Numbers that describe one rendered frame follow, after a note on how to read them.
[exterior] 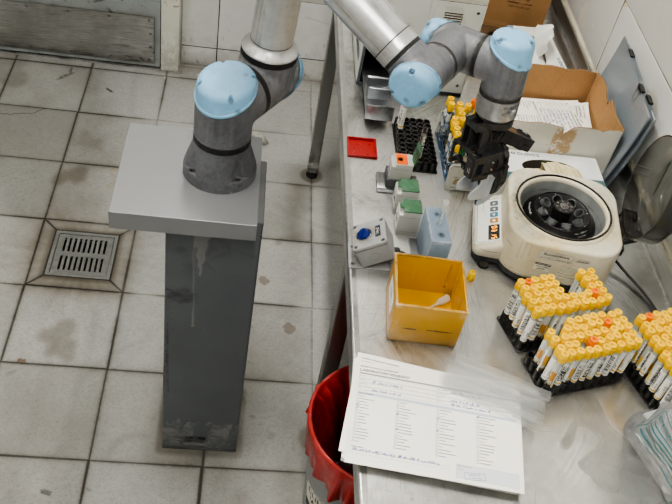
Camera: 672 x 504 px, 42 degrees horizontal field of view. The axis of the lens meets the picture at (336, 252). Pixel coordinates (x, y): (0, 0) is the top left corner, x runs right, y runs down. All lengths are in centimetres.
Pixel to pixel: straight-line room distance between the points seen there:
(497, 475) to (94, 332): 155
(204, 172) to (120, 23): 196
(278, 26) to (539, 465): 93
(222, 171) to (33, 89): 197
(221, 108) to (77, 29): 209
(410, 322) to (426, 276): 13
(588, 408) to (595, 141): 68
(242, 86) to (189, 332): 65
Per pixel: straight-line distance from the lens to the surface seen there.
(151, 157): 185
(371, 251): 169
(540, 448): 156
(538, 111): 218
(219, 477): 243
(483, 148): 159
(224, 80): 169
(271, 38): 173
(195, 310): 200
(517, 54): 149
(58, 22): 372
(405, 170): 188
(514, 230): 174
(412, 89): 141
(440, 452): 148
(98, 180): 320
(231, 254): 186
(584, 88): 226
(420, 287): 170
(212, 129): 170
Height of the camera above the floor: 210
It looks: 44 degrees down
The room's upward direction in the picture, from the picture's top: 12 degrees clockwise
